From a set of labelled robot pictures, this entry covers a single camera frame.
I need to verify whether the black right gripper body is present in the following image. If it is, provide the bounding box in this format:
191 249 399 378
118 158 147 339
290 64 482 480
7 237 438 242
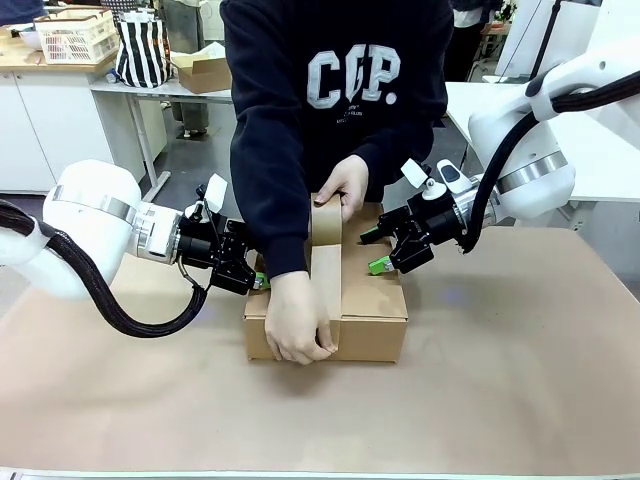
391 196 470 274

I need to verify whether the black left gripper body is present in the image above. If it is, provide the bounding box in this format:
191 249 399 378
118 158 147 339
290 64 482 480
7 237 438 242
174 215 259 297

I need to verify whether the brown packing tape roll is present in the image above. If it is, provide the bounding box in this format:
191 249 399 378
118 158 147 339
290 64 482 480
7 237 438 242
305 192 347 354

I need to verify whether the brown cardboard box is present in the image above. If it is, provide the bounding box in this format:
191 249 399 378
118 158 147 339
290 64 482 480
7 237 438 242
243 201 411 366

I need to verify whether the person's left forearm black sleeve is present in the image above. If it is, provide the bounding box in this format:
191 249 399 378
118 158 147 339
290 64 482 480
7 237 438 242
349 107 437 174

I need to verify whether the person's right forearm black sleeve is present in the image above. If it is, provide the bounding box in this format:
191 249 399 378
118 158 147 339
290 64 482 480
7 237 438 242
230 112 312 282

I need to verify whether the small open cardboard box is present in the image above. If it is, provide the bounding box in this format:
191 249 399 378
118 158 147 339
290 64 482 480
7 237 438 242
171 53 234 96

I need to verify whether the person's left hand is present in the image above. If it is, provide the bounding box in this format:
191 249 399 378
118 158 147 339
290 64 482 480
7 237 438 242
315 154 371 222

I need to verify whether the person's right hand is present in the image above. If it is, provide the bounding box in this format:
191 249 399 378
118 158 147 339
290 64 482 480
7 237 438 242
263 271 342 367

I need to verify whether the white table with metal legs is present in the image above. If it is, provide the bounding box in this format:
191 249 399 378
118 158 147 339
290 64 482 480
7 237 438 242
89 78 234 202

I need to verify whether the background person in beige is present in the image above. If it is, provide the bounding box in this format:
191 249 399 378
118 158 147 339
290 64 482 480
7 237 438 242
160 0 227 140

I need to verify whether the person's black printed sweatshirt torso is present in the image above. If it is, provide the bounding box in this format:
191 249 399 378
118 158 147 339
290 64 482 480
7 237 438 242
219 0 456 232

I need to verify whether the white side table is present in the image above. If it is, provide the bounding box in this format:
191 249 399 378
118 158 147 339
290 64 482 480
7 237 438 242
442 80 640 231

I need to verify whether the background person in dark clothes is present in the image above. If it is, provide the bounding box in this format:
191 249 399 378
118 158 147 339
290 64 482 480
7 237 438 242
443 0 504 84

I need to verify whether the white low cabinet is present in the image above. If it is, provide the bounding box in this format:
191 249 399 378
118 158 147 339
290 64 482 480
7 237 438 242
0 69 117 195

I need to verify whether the black white striped bag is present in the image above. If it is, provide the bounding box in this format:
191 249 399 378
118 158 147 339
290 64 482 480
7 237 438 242
115 10 173 90

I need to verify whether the white plastic basket crate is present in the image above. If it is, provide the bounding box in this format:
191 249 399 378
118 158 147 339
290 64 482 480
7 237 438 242
33 8 121 66

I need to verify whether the wooden counter top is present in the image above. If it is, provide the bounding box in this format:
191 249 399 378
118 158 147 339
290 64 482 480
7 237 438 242
0 25 120 76

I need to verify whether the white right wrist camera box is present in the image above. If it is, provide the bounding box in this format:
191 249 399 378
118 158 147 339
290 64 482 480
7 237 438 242
399 158 433 190

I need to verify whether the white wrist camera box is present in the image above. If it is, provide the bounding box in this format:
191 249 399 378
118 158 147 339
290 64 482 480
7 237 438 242
203 173 230 212
399 158 433 190

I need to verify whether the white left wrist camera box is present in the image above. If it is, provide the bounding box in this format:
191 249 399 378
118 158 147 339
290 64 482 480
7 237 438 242
203 173 230 212

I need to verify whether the black left arm cable sleeve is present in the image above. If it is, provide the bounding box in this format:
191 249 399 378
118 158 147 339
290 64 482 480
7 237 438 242
0 198 209 340

